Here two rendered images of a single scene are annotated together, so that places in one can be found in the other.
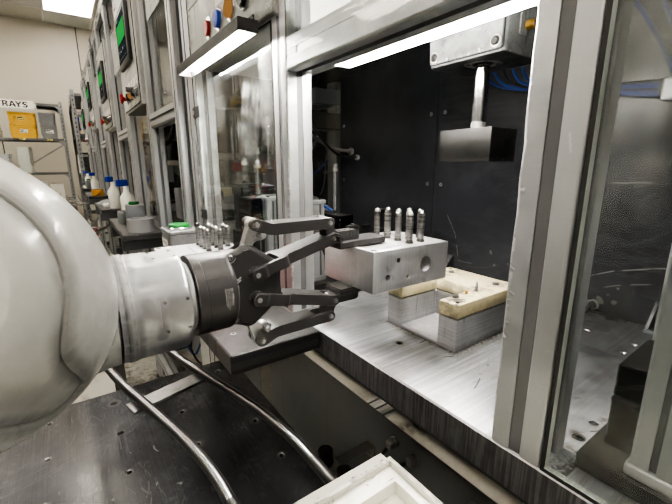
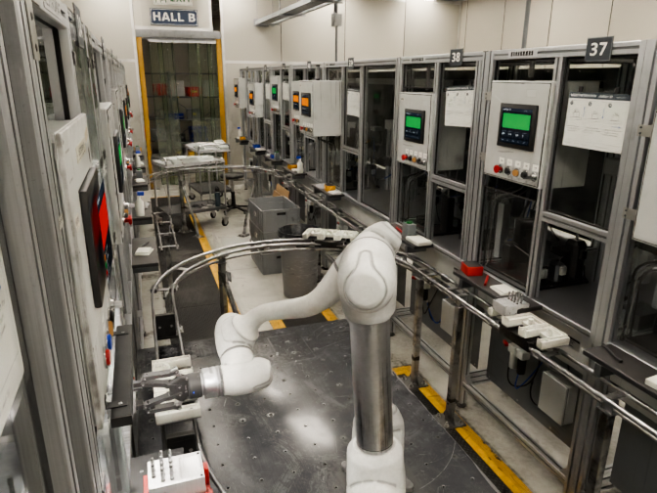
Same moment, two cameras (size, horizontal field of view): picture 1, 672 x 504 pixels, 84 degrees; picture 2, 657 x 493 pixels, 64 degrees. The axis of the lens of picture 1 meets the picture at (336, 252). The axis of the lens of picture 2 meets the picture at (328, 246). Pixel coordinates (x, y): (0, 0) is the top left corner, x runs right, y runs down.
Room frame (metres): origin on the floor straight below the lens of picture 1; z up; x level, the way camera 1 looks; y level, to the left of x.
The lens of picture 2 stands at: (1.53, 0.87, 1.90)
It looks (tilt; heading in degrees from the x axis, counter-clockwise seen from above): 18 degrees down; 196
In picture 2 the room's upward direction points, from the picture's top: straight up
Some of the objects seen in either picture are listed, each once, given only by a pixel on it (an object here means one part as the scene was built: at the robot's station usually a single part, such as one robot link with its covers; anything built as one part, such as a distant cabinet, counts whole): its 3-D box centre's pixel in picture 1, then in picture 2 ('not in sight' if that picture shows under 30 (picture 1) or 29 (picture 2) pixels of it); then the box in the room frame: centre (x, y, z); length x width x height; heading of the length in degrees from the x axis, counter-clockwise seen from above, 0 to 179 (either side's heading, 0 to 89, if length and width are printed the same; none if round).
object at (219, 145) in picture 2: not in sight; (210, 172); (-5.80, -3.14, 0.48); 0.84 x 0.58 x 0.97; 43
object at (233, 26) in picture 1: (211, 48); (120, 364); (0.77, 0.23, 1.37); 0.36 x 0.04 x 0.04; 35
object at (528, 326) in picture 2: not in sight; (525, 330); (-0.75, 1.13, 0.84); 0.37 x 0.14 x 0.10; 35
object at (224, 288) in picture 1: (234, 286); (185, 386); (0.35, 0.10, 1.04); 0.09 x 0.07 x 0.08; 126
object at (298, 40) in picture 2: not in sight; (347, 91); (-8.57, -1.67, 1.65); 4.64 x 0.08 x 3.30; 125
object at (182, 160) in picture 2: not in sight; (191, 190); (-4.52, -2.74, 0.48); 0.88 x 0.56 x 0.96; 143
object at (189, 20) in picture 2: not in sight; (174, 17); (-6.75, -4.14, 2.81); 0.75 x 0.04 x 0.25; 125
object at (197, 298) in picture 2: not in sight; (184, 246); (-3.63, -2.36, 0.01); 5.85 x 0.59 x 0.01; 35
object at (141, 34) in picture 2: not in sight; (185, 112); (-6.83, -4.13, 1.31); 1.36 x 0.10 x 2.62; 125
